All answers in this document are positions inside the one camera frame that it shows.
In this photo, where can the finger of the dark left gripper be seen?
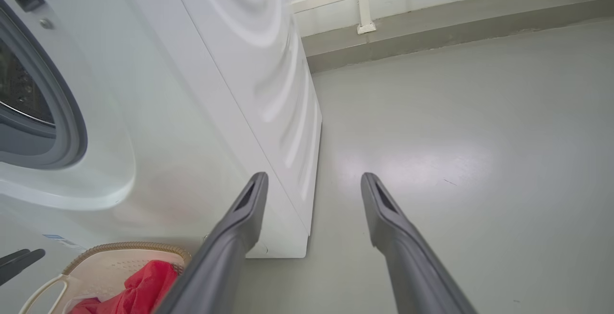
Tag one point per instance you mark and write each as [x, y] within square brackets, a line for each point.
[21, 266]
[17, 255]

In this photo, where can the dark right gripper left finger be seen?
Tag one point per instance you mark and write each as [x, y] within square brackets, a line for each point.
[225, 256]

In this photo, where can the cream perforated laundry basket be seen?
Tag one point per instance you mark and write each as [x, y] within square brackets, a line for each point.
[96, 266]

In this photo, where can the white front-load washing machine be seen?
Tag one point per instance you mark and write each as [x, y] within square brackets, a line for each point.
[192, 112]

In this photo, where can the red garment with white trim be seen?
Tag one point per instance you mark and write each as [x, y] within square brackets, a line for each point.
[144, 285]

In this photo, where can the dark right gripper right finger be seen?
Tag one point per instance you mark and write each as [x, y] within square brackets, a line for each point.
[403, 256]

